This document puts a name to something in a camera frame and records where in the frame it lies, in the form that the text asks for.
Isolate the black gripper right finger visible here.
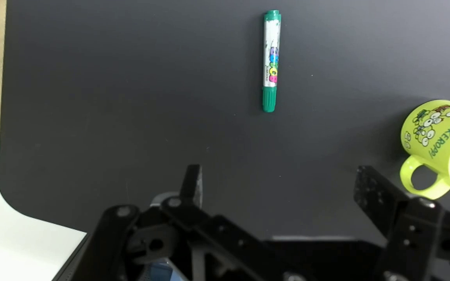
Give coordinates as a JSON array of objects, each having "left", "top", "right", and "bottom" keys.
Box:
[{"left": 353, "top": 164, "right": 450, "bottom": 281}]

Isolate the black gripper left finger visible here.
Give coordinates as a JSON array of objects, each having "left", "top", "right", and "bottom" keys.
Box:
[{"left": 97, "top": 162, "right": 262, "bottom": 281}]

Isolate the green marker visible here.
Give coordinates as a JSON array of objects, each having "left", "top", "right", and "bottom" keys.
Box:
[{"left": 259, "top": 9, "right": 284, "bottom": 114}]

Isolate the yellow mug with print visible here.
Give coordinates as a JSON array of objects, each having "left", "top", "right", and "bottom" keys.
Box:
[{"left": 398, "top": 98, "right": 450, "bottom": 201}]

